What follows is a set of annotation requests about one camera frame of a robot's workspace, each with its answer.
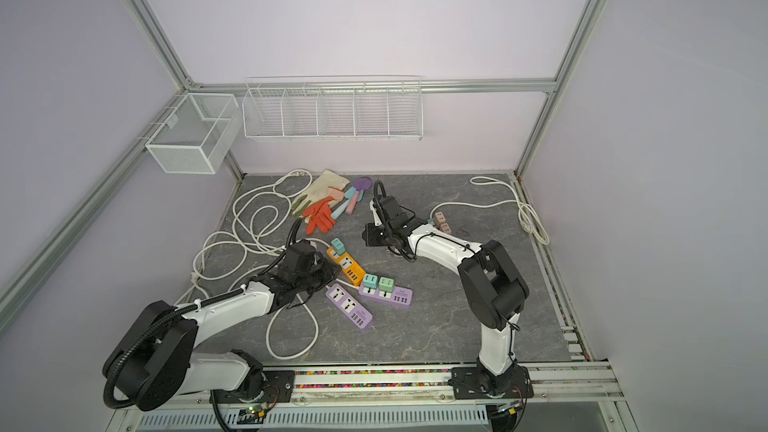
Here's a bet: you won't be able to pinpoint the white mesh box basket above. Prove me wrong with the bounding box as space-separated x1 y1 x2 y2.
145 92 243 175

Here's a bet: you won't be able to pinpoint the white wire shelf basket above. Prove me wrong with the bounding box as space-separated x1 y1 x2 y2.
241 76 424 140

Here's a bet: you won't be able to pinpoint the teal plug on purple strip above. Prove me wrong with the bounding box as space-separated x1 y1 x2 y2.
361 273 379 290

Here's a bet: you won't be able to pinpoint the white tangled cables left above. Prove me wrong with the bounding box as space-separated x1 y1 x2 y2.
173 168 361 362

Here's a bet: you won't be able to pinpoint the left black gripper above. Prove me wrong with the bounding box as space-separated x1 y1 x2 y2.
295 257 342 294

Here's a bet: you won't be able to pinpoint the white cable of teal strip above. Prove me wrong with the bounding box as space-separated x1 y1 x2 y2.
429 175 551 247

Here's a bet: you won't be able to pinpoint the beige and red glove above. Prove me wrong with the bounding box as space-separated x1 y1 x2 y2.
291 170 350 235

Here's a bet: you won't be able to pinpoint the orange power strip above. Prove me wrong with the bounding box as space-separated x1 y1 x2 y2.
327 247 366 287

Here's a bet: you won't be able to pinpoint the pastel silicone utensils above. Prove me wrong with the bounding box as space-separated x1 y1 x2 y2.
331 176 373 219

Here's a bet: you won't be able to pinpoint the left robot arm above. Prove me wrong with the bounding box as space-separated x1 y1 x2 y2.
102 240 341 411

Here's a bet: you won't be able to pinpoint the green plug on purple strip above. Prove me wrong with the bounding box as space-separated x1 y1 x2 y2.
378 277 394 293

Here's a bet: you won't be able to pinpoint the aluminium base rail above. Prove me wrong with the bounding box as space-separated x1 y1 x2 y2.
113 361 637 432

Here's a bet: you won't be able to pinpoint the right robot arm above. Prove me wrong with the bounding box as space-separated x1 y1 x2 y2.
362 193 533 399

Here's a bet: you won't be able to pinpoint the purple power strip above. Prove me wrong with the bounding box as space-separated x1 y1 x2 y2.
358 285 413 309
325 285 373 331

